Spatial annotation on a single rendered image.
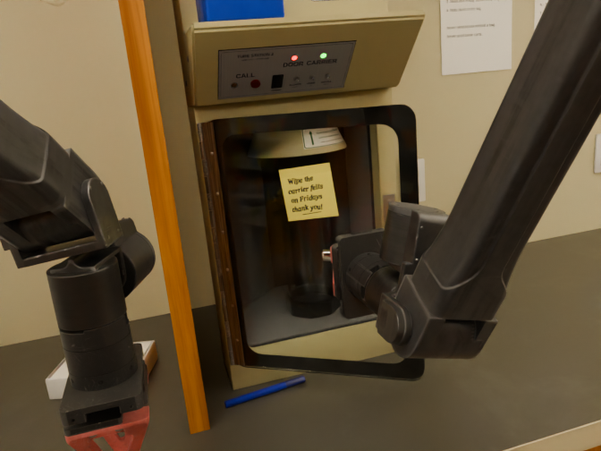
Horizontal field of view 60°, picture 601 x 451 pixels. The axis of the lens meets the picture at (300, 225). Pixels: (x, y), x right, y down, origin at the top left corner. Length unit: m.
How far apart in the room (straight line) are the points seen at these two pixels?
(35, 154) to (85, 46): 0.83
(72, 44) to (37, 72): 0.09
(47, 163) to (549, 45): 0.35
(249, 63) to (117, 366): 0.43
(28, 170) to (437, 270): 0.32
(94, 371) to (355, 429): 0.44
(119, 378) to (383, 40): 0.55
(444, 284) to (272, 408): 0.50
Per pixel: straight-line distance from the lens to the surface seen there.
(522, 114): 0.39
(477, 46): 1.49
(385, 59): 0.81
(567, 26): 0.38
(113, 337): 0.48
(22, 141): 0.41
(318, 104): 0.84
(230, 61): 0.72
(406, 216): 0.51
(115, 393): 0.48
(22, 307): 1.33
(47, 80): 1.24
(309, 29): 0.72
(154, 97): 0.70
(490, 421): 0.84
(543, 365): 0.98
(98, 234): 0.45
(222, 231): 0.80
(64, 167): 0.44
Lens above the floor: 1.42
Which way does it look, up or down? 14 degrees down
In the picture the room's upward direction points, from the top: 5 degrees counter-clockwise
